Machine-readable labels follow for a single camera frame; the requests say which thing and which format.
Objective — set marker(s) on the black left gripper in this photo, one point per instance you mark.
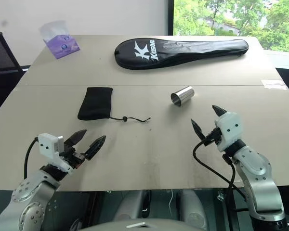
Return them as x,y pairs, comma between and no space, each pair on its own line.
73,157

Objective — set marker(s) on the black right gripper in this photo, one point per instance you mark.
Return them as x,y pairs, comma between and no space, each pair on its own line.
213,136

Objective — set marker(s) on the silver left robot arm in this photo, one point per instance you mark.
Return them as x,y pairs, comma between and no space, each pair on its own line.
29,192

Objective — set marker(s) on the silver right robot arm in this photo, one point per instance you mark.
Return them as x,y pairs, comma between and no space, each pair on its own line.
258,173

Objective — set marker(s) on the stainless steel cup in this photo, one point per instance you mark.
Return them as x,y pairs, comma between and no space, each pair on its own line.
182,95

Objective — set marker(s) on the black Kason racket cover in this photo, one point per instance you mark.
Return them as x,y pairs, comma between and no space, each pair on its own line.
180,53

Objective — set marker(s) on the clear tape strip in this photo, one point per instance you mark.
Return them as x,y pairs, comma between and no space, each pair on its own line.
273,84

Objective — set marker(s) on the grey robot right leg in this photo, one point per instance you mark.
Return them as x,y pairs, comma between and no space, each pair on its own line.
191,209

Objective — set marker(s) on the grey robot torso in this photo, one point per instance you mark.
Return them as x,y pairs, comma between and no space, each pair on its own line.
139,225

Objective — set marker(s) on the purple tissue pack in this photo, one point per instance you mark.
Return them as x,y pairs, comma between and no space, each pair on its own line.
60,41

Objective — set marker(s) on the black office chair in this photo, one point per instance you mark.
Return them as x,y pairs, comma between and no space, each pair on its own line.
4,72

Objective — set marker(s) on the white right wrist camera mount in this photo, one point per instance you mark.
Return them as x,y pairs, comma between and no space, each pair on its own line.
228,130

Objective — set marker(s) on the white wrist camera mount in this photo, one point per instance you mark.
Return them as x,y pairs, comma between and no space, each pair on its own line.
49,146
228,130

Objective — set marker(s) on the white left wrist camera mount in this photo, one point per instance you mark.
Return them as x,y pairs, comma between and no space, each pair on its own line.
49,146

